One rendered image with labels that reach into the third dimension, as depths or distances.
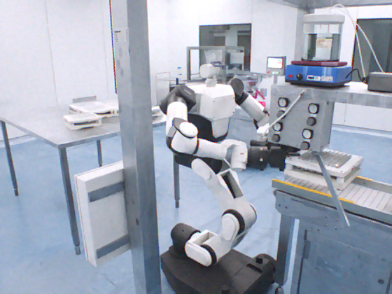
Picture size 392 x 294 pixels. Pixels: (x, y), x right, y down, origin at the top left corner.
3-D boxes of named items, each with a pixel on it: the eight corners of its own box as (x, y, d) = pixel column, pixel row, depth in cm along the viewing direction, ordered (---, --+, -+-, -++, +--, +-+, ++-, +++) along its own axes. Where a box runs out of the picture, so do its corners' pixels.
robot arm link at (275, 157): (285, 140, 136) (257, 139, 138) (287, 146, 127) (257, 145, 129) (283, 167, 140) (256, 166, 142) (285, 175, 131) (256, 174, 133)
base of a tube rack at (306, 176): (341, 190, 115) (342, 185, 115) (283, 173, 131) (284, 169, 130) (360, 171, 132) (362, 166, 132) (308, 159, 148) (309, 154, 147)
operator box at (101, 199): (85, 260, 86) (73, 175, 78) (134, 235, 98) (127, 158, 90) (97, 270, 82) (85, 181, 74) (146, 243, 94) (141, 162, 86)
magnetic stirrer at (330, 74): (281, 84, 120) (283, 60, 117) (304, 80, 135) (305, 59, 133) (332, 89, 107) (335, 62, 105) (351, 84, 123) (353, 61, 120)
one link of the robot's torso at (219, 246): (190, 255, 190) (223, 208, 162) (211, 241, 204) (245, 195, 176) (206, 275, 184) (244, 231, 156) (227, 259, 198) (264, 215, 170)
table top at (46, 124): (-4, 117, 297) (-5, 114, 296) (96, 103, 374) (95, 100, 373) (58, 149, 200) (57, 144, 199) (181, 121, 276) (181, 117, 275)
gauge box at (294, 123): (267, 141, 127) (270, 92, 120) (279, 136, 134) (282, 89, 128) (319, 152, 113) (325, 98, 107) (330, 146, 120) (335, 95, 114)
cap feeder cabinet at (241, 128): (220, 162, 419) (220, 106, 395) (239, 151, 463) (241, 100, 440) (263, 172, 385) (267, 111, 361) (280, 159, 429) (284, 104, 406)
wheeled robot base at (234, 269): (147, 281, 200) (143, 237, 190) (199, 246, 238) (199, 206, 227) (225, 335, 160) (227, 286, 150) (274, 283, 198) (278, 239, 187)
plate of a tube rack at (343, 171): (344, 178, 114) (344, 173, 113) (284, 162, 130) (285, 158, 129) (362, 161, 131) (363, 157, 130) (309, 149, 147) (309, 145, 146)
